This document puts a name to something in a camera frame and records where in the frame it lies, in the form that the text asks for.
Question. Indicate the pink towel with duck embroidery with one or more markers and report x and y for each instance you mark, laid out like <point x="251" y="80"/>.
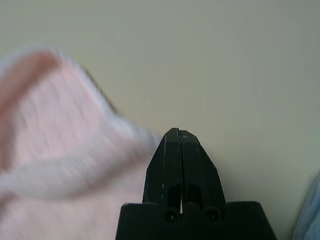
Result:
<point x="55" y="140"/>

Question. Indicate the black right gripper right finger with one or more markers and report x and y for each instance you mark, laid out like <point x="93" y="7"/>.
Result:
<point x="200" y="172"/>

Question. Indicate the folded light blue towel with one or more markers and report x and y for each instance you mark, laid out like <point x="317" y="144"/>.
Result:
<point x="310" y="210"/>

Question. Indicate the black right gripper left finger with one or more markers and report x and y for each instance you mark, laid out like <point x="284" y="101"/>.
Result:
<point x="162" y="170"/>

